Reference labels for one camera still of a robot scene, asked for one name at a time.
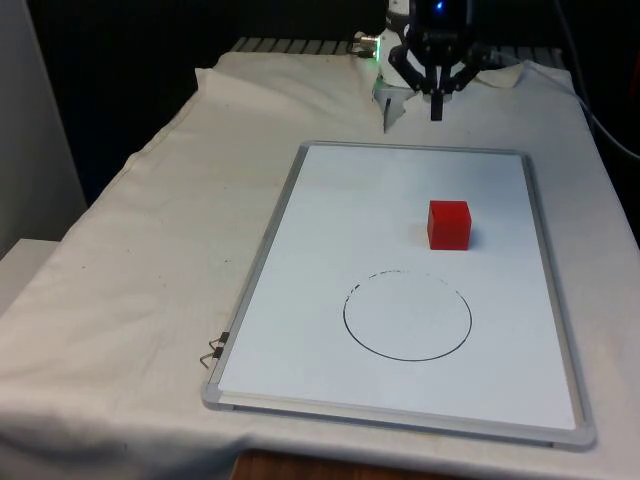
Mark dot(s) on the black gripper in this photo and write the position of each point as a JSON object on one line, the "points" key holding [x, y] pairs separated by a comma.
{"points": [[442, 17]]}

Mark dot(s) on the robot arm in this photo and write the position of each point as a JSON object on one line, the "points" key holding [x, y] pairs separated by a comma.
{"points": [[395, 75]]}

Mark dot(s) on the red cube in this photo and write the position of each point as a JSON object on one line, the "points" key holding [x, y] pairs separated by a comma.
{"points": [[450, 230]]}

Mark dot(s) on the metal whiteboard hook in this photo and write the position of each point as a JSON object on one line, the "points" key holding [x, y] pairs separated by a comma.
{"points": [[219, 341], [210, 356]]}

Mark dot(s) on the white whiteboard with metal frame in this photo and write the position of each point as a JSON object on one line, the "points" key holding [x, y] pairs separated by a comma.
{"points": [[375, 210]]}

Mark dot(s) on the grey ribbed metal frame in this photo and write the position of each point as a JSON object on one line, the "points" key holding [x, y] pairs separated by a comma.
{"points": [[300, 46]]}

